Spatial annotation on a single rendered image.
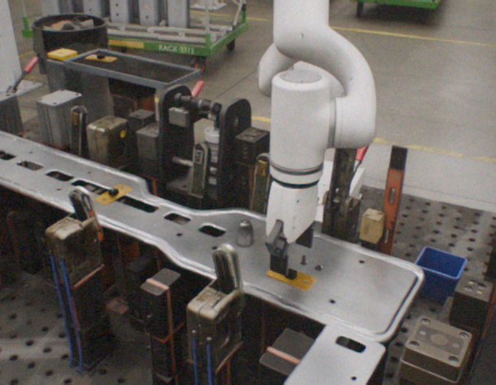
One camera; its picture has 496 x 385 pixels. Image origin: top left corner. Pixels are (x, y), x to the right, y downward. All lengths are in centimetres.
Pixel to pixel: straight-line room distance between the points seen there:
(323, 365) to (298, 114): 37
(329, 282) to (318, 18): 44
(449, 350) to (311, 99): 39
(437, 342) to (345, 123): 33
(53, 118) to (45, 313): 48
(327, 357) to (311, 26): 50
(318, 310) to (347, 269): 12
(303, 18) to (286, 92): 15
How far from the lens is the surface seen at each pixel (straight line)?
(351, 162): 110
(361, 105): 86
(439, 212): 187
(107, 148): 144
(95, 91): 409
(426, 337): 87
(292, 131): 84
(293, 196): 89
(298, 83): 83
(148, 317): 106
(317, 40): 91
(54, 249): 114
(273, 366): 90
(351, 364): 89
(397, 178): 108
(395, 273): 107
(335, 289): 101
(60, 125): 155
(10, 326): 148
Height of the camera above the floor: 164
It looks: 30 degrees down
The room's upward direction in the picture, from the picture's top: straight up
